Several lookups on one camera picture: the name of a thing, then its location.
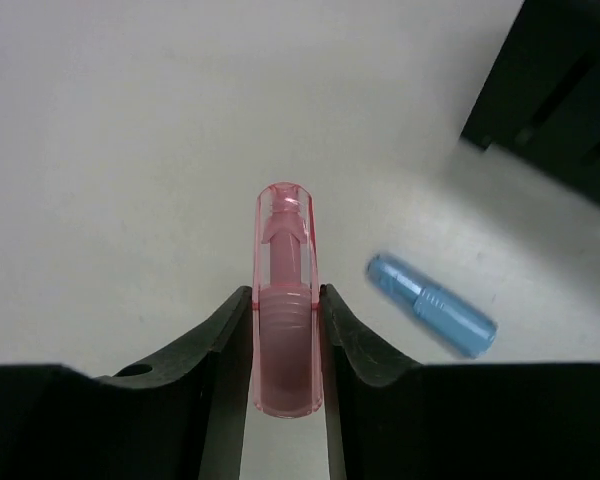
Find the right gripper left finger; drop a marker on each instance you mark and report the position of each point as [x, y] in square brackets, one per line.
[178, 413]

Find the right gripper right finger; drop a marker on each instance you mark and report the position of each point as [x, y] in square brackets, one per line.
[391, 417]

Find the blue translucent marker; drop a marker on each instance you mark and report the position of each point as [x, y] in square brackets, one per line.
[450, 318]

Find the pink translucent marker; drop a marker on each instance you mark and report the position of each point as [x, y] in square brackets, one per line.
[286, 365]

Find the black two-compartment organizer box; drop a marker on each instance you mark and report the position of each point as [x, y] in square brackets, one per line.
[541, 98]

